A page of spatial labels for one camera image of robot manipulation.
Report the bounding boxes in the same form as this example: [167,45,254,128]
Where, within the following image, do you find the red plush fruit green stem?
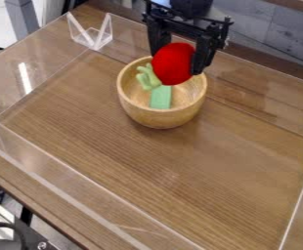
[136,43,195,91]

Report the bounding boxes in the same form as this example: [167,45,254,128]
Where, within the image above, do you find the black bracket with screw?
[14,218,59,250]

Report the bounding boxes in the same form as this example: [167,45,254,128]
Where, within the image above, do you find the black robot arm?
[143,0,234,75]

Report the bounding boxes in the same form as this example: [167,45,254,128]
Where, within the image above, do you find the green rectangular block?
[150,85,173,109]

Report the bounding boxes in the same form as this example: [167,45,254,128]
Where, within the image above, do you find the wooden bowl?
[116,57,209,129]

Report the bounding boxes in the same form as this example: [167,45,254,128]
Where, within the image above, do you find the black table leg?
[20,207,32,227]

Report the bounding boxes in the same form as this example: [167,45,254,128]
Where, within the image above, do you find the clear acrylic tray walls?
[0,8,303,250]

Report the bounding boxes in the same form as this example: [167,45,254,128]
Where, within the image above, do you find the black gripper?
[143,0,234,75]

